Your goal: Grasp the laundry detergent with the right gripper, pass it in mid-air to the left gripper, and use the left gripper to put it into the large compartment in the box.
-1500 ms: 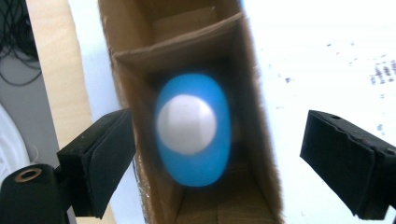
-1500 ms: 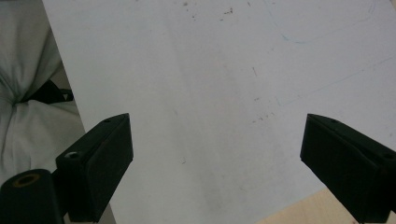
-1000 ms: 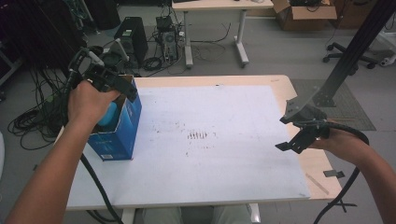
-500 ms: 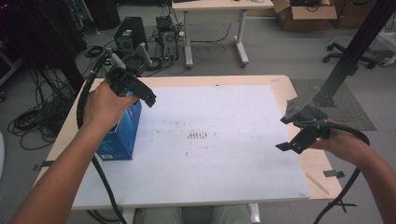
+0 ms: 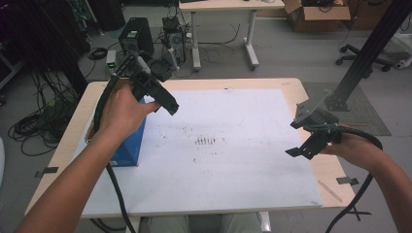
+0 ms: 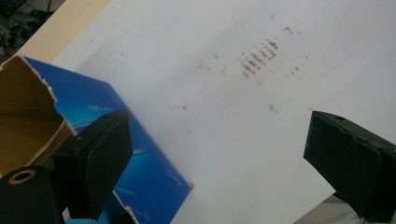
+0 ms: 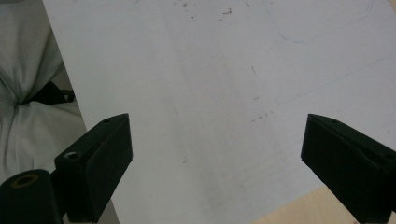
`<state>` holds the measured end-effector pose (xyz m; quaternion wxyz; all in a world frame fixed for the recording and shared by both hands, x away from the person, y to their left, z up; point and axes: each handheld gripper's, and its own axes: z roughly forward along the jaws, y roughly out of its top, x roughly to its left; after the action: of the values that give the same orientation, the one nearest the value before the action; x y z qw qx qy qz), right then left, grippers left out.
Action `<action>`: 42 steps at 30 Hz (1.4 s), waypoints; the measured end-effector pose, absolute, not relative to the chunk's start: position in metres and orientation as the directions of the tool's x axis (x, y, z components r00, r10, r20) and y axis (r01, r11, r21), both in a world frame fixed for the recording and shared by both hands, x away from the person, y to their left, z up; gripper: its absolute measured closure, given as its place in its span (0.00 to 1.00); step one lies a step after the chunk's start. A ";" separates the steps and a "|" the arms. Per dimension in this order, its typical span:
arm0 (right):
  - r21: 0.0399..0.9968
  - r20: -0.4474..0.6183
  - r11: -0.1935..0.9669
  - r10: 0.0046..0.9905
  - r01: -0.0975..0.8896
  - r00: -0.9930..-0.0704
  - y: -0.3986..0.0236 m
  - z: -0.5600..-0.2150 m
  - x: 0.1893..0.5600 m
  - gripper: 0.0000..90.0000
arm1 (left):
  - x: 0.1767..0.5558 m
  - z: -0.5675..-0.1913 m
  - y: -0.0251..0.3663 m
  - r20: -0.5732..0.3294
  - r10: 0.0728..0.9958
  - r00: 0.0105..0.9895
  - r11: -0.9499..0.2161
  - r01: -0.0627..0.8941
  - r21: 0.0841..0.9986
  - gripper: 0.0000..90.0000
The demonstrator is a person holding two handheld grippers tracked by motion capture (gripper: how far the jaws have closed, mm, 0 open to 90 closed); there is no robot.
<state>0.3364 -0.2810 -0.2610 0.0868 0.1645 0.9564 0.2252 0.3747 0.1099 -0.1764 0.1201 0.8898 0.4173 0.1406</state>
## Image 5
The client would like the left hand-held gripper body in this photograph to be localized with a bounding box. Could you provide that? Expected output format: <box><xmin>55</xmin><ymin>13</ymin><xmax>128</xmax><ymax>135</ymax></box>
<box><xmin>111</xmin><ymin>50</ymin><xmax>175</xmax><ymax>101</ymax></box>

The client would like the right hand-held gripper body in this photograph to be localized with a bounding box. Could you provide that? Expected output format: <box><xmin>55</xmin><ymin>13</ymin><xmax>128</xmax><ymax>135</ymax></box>
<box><xmin>290</xmin><ymin>96</ymin><xmax>343</xmax><ymax>145</ymax></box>

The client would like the blue cardboard box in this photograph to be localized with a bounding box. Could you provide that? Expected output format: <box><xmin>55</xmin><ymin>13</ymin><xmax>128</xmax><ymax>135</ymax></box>
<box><xmin>108</xmin><ymin>96</ymin><xmax>148</xmax><ymax>168</ymax></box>

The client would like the person's right hand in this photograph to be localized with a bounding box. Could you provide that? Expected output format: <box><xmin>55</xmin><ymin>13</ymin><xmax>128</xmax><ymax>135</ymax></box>
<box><xmin>320</xmin><ymin>124</ymin><xmax>387</xmax><ymax>171</ymax></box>

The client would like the person's left hand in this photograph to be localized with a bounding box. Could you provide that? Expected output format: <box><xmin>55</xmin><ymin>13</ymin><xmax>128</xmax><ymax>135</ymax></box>
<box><xmin>91</xmin><ymin>80</ymin><xmax>161</xmax><ymax>144</ymax></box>

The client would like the small grey box green light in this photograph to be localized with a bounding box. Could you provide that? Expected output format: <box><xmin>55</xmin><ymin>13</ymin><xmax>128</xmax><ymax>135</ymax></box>
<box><xmin>105</xmin><ymin>50</ymin><xmax>118</xmax><ymax>70</ymax></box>

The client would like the light wooden table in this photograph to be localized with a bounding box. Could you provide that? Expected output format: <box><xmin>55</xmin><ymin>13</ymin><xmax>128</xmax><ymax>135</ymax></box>
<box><xmin>24</xmin><ymin>77</ymin><xmax>357</xmax><ymax>233</ymax></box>

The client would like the black computer tower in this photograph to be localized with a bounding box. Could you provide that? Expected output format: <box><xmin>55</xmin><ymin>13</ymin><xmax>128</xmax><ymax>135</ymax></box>
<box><xmin>118</xmin><ymin>17</ymin><xmax>155</xmax><ymax>60</ymax></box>

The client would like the black tape strip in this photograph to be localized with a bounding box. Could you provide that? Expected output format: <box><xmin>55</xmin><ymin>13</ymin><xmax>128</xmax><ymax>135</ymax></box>
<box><xmin>34</xmin><ymin>166</ymin><xmax>59</xmax><ymax>179</ymax></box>
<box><xmin>335</xmin><ymin>176</ymin><xmax>360</xmax><ymax>186</ymax></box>

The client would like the dark grey floor mat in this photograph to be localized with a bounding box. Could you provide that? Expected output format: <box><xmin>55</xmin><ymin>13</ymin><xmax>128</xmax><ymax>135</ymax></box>
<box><xmin>302</xmin><ymin>81</ymin><xmax>393</xmax><ymax>137</ymax></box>

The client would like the grey open computer case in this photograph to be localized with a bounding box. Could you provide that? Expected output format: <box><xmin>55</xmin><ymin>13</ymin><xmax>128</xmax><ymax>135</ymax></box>
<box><xmin>160</xmin><ymin>16</ymin><xmax>187</xmax><ymax>64</ymax></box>

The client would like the black office chair base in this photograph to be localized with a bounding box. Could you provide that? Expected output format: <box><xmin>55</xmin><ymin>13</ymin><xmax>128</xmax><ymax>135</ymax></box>
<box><xmin>335</xmin><ymin>43</ymin><xmax>395</xmax><ymax>73</ymax></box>

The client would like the white table mat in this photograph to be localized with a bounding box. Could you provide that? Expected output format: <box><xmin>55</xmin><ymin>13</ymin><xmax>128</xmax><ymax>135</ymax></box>
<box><xmin>81</xmin><ymin>87</ymin><xmax>324</xmax><ymax>218</ymax></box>

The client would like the black tape cross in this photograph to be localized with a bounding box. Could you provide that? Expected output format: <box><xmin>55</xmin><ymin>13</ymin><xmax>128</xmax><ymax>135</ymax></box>
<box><xmin>347</xmin><ymin>206</ymin><xmax>372</xmax><ymax>223</ymax></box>

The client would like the black aluminium stand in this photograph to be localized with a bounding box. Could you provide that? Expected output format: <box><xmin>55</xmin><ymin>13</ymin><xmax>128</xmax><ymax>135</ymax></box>
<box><xmin>325</xmin><ymin>0</ymin><xmax>412</xmax><ymax>113</ymax></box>

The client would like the open brown cardboard box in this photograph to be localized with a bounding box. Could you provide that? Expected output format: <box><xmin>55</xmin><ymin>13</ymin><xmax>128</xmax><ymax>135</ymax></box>
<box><xmin>283</xmin><ymin>0</ymin><xmax>352</xmax><ymax>33</ymax></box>

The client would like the black curtain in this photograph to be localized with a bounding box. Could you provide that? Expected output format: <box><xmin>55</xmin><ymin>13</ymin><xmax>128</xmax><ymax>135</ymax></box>
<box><xmin>0</xmin><ymin>0</ymin><xmax>90</xmax><ymax>96</ymax></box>

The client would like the white-legged wooden desk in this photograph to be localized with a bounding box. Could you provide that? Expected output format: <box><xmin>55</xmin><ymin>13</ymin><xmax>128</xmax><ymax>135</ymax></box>
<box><xmin>178</xmin><ymin>0</ymin><xmax>286</xmax><ymax>73</ymax></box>

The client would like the coiled black cable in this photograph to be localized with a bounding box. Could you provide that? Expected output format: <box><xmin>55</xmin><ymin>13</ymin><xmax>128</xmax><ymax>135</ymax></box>
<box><xmin>86</xmin><ymin>47</ymin><xmax>109</xmax><ymax>61</ymax></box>

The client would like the black corrugated right gripper cable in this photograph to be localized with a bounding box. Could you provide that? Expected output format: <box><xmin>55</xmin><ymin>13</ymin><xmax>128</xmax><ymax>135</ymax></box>
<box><xmin>325</xmin><ymin>124</ymin><xmax>385</xmax><ymax>233</ymax></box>

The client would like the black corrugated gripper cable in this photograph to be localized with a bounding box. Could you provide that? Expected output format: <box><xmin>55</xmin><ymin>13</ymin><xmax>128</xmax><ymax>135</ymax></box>
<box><xmin>325</xmin><ymin>124</ymin><xmax>385</xmax><ymax>233</ymax></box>
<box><xmin>91</xmin><ymin>74</ymin><xmax>139</xmax><ymax>233</ymax></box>

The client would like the black corrugated left gripper cable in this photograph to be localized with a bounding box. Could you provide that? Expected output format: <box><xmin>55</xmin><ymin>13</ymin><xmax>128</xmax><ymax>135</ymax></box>
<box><xmin>91</xmin><ymin>74</ymin><xmax>139</xmax><ymax>233</ymax></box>

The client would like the bundle of black floor cables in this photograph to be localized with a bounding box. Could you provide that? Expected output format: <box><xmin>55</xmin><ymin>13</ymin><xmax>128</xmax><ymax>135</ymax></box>
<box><xmin>7</xmin><ymin>69</ymin><xmax>81</xmax><ymax>157</ymax></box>

